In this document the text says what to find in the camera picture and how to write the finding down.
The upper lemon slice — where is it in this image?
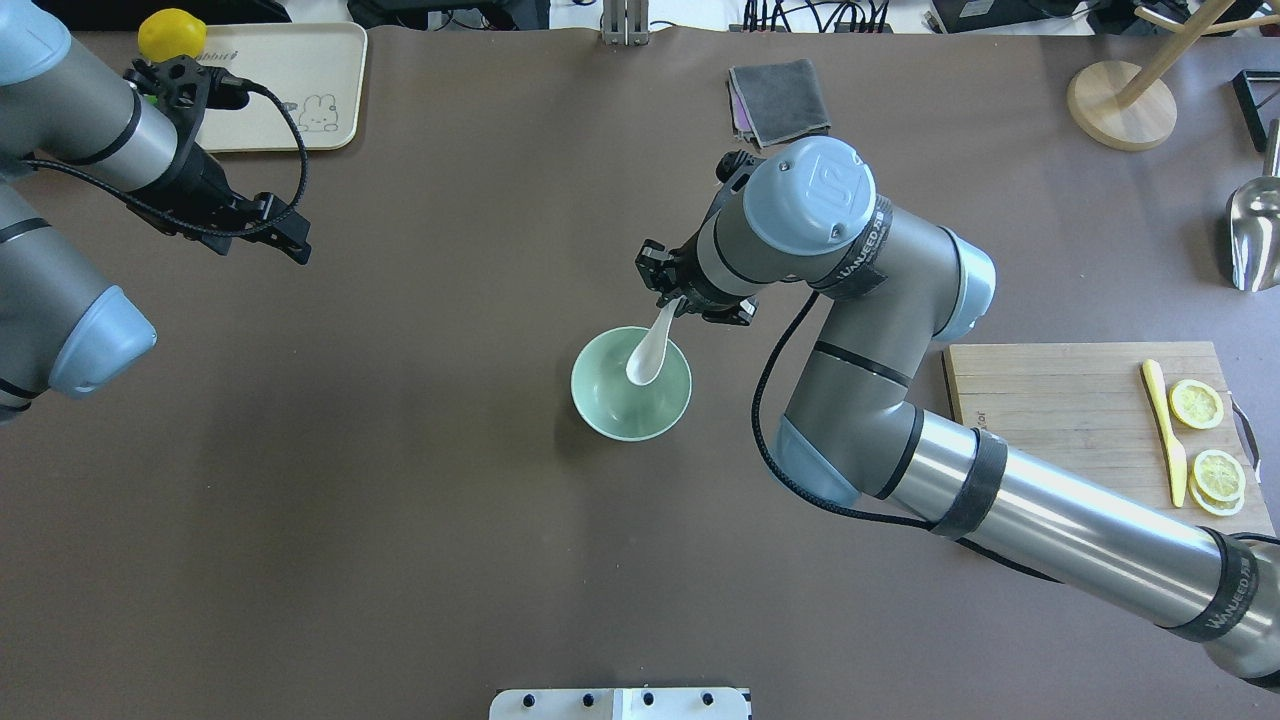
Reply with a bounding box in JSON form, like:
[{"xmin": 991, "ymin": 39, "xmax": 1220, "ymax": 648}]
[{"xmin": 1167, "ymin": 378, "xmax": 1225, "ymax": 430}]

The white ceramic spoon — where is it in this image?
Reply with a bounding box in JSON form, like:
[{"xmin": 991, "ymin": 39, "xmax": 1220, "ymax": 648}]
[{"xmin": 625, "ymin": 305, "xmax": 676, "ymax": 387}]

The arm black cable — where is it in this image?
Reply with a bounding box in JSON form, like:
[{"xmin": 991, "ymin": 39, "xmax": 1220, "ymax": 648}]
[
  {"xmin": 751, "ymin": 290, "xmax": 1061, "ymax": 585},
  {"xmin": 20, "ymin": 82, "xmax": 311, "ymax": 241}
]

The lower top lemon slice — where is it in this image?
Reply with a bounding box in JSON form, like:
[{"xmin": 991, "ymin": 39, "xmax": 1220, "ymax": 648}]
[{"xmin": 1192, "ymin": 448, "xmax": 1245, "ymax": 503}]

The black glass rack tray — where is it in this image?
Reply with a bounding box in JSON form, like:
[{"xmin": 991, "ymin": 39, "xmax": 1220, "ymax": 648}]
[{"xmin": 1231, "ymin": 69, "xmax": 1279, "ymax": 154}]

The bamboo cutting board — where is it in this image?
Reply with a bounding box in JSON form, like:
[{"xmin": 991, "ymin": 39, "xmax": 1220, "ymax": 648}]
[{"xmin": 942, "ymin": 341, "xmax": 1274, "ymax": 534}]

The beige rabbit tray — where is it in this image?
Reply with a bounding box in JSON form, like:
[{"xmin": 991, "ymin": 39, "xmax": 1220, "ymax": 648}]
[{"xmin": 197, "ymin": 22, "xmax": 369, "ymax": 152}]

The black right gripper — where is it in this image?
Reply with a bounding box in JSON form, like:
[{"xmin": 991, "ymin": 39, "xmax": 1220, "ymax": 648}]
[{"xmin": 635, "ymin": 236, "xmax": 756, "ymax": 327}]

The grey folded cloth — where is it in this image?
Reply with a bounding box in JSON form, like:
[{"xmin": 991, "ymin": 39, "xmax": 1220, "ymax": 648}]
[{"xmin": 727, "ymin": 59, "xmax": 831, "ymax": 149}]

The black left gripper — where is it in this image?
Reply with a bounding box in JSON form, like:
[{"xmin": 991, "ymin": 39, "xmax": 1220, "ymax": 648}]
[{"xmin": 150, "ymin": 145, "xmax": 312, "ymax": 266}]

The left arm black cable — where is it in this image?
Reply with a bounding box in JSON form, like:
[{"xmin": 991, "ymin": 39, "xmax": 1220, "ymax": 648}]
[{"xmin": 20, "ymin": 82, "xmax": 311, "ymax": 241}]

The aluminium frame post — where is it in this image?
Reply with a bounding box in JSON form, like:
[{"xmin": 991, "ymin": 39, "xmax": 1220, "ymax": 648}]
[{"xmin": 600, "ymin": 0, "xmax": 650, "ymax": 46}]

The lemon slice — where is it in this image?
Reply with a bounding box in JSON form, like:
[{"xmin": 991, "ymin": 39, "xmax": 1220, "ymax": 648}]
[
  {"xmin": 1167, "ymin": 378, "xmax": 1225, "ymax": 430},
  {"xmin": 1192, "ymin": 448, "xmax": 1245, "ymax": 503},
  {"xmin": 1188, "ymin": 480, "xmax": 1245, "ymax": 518}
]

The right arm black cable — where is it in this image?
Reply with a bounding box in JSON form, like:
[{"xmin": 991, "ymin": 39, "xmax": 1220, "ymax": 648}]
[{"xmin": 751, "ymin": 290, "xmax": 1061, "ymax": 585}]

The yellow lemon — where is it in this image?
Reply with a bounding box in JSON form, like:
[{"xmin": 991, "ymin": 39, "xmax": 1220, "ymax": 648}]
[{"xmin": 136, "ymin": 8, "xmax": 209, "ymax": 61}]

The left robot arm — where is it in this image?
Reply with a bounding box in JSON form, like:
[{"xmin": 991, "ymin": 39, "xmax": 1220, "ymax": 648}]
[{"xmin": 1, "ymin": 1, "xmax": 312, "ymax": 424}]

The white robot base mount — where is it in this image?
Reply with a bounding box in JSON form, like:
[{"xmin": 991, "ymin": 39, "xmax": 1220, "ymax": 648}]
[{"xmin": 488, "ymin": 685, "xmax": 753, "ymax": 719}]

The lower bottom lemon slice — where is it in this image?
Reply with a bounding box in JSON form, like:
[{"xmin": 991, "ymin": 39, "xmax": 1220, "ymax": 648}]
[{"xmin": 1188, "ymin": 480, "xmax": 1245, "ymax": 518}]

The steel scoop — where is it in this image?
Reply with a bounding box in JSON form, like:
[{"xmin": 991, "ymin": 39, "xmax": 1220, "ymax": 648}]
[{"xmin": 1228, "ymin": 119, "xmax": 1279, "ymax": 293}]

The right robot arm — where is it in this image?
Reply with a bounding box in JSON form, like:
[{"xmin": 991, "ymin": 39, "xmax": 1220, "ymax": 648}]
[{"xmin": 635, "ymin": 136, "xmax": 1279, "ymax": 692}]

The pale green bowl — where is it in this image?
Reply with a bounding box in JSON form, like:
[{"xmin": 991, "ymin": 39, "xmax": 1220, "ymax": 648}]
[{"xmin": 570, "ymin": 325, "xmax": 692, "ymax": 442}]

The yellow plastic knife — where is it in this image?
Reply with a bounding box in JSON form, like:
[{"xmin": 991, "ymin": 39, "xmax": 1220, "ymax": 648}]
[{"xmin": 1140, "ymin": 359, "xmax": 1188, "ymax": 509}]

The wooden cup stand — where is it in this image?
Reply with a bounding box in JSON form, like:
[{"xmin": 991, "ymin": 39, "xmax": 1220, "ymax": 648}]
[{"xmin": 1066, "ymin": 1, "xmax": 1279, "ymax": 152}]

